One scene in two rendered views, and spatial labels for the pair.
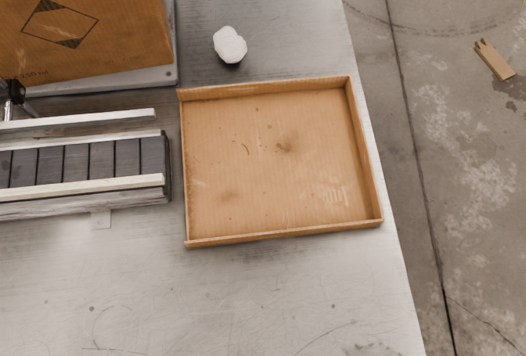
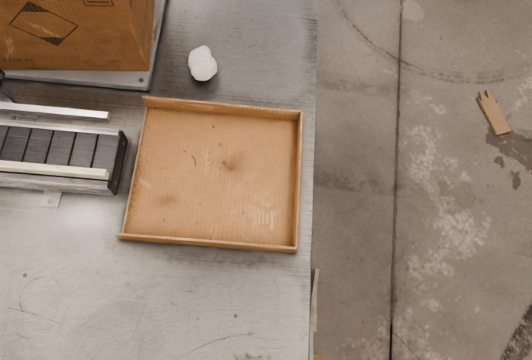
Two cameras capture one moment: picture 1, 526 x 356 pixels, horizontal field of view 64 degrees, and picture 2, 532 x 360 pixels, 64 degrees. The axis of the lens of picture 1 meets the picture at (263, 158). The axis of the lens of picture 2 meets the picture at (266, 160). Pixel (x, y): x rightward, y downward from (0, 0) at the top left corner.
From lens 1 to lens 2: 0.16 m
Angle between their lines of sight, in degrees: 2
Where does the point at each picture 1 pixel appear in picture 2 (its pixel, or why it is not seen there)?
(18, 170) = not seen: outside the picture
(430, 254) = (387, 289)
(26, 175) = not seen: outside the picture
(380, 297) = (279, 316)
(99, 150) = (60, 138)
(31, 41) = (18, 33)
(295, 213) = (223, 226)
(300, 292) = (209, 297)
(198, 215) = (136, 212)
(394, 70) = (392, 105)
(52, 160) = (17, 139)
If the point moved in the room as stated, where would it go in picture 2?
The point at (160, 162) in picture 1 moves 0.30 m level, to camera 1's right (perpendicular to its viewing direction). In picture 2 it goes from (110, 158) to (279, 208)
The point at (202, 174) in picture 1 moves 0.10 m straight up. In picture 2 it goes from (149, 176) to (137, 156)
